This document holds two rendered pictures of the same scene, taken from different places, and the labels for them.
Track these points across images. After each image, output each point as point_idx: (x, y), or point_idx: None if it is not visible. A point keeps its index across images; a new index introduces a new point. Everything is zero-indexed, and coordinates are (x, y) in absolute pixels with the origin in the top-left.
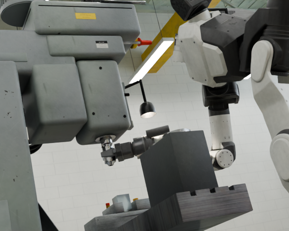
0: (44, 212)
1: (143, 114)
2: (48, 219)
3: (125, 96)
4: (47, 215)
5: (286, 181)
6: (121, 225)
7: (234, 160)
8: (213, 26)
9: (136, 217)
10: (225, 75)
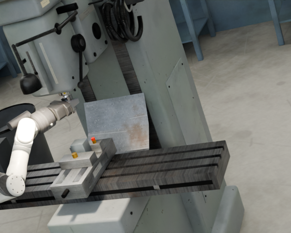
0: (87, 116)
1: (39, 83)
2: (89, 121)
3: (27, 61)
4: (87, 119)
5: None
6: (57, 162)
7: None
8: None
9: (32, 165)
10: None
